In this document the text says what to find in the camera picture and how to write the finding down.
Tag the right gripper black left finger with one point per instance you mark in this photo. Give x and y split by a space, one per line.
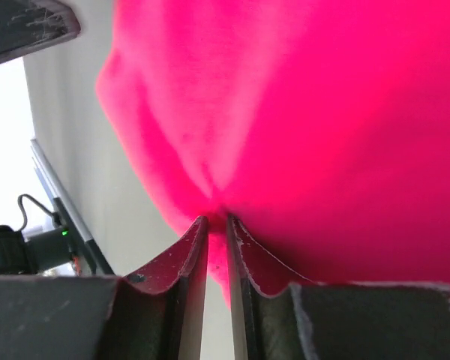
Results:
155 312

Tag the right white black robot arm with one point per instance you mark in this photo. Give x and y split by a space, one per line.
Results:
26 247

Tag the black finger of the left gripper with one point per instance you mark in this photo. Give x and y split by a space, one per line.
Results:
30 26

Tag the red t shirt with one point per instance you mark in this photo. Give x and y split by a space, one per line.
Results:
324 126

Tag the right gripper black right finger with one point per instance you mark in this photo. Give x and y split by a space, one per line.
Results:
279 314

